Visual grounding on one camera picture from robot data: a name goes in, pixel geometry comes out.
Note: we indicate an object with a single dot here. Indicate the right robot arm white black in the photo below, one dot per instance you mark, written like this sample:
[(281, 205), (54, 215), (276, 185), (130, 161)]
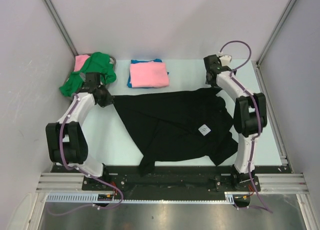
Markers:
[(249, 118)]

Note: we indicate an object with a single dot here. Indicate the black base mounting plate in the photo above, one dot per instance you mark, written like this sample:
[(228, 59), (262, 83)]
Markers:
[(172, 183)]

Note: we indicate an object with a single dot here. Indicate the green t shirt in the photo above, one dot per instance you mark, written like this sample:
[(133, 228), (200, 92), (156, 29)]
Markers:
[(95, 70)]

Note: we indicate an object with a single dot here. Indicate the right aluminium frame post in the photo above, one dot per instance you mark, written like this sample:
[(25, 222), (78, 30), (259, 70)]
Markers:
[(276, 30)]

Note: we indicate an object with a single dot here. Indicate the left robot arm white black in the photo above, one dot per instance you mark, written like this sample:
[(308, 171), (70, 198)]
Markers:
[(66, 141)]

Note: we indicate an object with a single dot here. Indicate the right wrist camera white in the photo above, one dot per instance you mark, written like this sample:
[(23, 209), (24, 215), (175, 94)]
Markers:
[(225, 60)]

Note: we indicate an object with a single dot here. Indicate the folded blue t shirt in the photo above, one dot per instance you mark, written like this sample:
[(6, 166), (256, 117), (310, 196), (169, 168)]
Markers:
[(129, 81)]

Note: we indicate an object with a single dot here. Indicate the grey laundry tray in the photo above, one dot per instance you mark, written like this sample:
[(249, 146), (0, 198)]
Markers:
[(113, 62)]

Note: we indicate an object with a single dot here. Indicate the aluminium frame post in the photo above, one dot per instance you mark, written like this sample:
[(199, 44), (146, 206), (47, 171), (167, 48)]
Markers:
[(60, 26), (276, 30)]

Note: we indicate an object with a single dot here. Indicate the folded pink t shirt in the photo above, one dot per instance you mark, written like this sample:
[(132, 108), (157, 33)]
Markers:
[(150, 75)]

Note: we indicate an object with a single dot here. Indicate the black polo shirt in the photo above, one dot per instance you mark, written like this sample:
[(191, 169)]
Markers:
[(177, 126)]

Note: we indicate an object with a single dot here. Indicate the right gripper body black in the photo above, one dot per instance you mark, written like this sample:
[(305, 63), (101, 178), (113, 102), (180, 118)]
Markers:
[(210, 82)]

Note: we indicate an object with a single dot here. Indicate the pink t shirt in tray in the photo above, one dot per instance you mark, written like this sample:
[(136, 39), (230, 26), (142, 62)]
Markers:
[(80, 61)]

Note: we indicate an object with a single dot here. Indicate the left aluminium frame post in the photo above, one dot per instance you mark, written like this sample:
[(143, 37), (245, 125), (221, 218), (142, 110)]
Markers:
[(60, 26)]

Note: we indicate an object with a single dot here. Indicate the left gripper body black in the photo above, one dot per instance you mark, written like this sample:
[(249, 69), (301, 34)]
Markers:
[(106, 98)]

